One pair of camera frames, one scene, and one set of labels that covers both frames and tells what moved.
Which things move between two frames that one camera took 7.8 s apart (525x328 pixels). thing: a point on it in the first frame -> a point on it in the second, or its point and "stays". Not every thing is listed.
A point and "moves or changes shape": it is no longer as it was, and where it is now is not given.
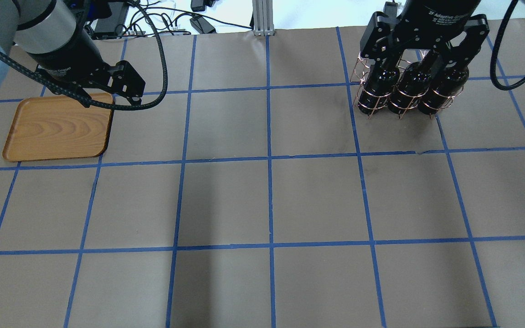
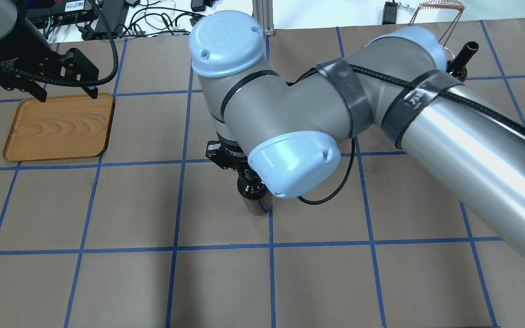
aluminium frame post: (263, 24) stays
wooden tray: (59, 127) stays
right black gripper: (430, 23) -> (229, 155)
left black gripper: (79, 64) -> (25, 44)
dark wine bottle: (406, 97) moves or changes shape
